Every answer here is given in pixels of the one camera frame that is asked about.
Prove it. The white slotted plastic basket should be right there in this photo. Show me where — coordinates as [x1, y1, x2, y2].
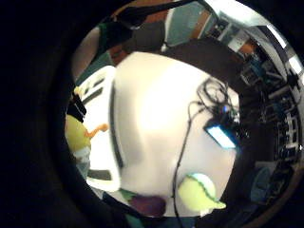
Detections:
[75, 65, 124, 193]

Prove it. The long black cable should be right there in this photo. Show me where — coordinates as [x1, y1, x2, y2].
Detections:
[171, 100, 207, 228]

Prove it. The cluttered dark shelving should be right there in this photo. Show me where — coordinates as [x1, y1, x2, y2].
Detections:
[238, 44, 302, 165]

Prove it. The device with lit screen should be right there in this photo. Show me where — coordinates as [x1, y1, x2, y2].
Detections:
[203, 123, 239, 150]

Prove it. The tangle of black cables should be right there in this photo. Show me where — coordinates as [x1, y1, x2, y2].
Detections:
[196, 77, 240, 125]

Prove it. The yellow-green toy fruit half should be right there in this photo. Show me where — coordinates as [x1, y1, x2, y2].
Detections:
[177, 172, 228, 215]

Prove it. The yellow toy with orange stem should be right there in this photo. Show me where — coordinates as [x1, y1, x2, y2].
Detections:
[65, 114, 110, 154]

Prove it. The purple toy eggplant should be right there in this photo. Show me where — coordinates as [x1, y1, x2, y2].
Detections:
[120, 188, 167, 219]

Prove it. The the person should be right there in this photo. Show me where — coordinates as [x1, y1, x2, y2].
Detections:
[70, 18, 135, 87]

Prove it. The black chair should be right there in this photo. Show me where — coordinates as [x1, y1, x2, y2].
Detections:
[164, 37, 243, 96]

